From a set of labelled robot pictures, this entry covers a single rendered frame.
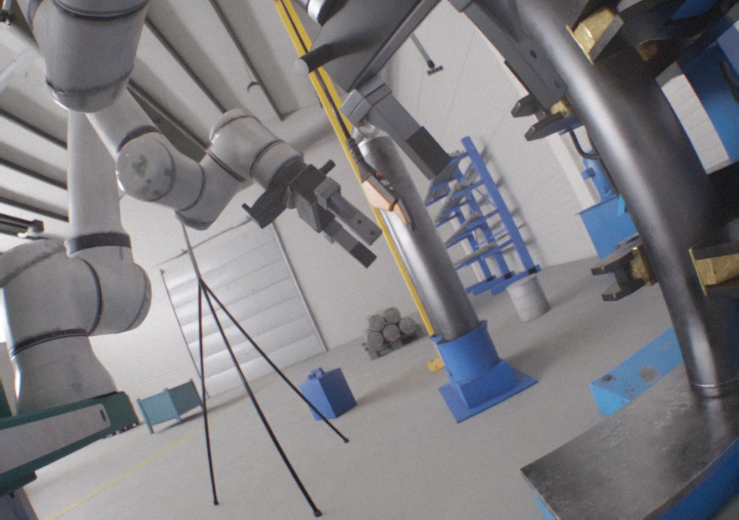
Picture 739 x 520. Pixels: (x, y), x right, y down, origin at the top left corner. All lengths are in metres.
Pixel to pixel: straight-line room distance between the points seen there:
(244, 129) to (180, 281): 12.39
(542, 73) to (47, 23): 0.37
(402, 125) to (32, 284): 0.59
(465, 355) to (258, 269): 10.34
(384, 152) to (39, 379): 1.83
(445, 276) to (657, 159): 1.33
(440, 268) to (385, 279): 9.41
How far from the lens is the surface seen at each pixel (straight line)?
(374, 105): 0.34
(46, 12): 0.39
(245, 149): 0.66
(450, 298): 1.95
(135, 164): 0.57
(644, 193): 0.89
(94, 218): 0.85
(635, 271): 1.08
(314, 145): 12.44
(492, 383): 2.02
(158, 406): 8.14
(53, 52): 0.37
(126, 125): 0.65
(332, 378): 3.16
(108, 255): 0.82
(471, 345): 1.97
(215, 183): 0.68
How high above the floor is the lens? 0.69
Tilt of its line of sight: 8 degrees up
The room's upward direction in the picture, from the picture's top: 25 degrees counter-clockwise
